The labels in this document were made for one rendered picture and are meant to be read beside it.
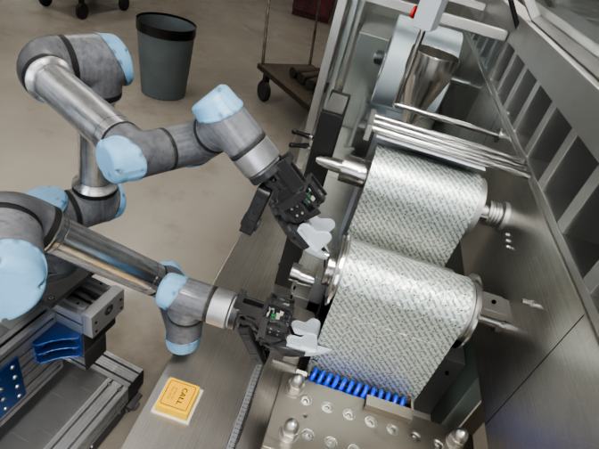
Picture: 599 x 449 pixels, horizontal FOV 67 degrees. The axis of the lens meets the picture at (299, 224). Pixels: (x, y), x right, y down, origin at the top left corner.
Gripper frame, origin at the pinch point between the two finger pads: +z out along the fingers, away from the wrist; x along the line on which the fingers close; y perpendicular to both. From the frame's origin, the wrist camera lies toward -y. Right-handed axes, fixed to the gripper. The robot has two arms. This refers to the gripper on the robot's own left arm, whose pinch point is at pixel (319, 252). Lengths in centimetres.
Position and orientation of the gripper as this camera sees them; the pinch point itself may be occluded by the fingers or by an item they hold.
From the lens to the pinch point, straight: 87.4
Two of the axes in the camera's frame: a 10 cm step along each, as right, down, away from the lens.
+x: 2.1, -5.4, 8.1
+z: 5.9, 7.3, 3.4
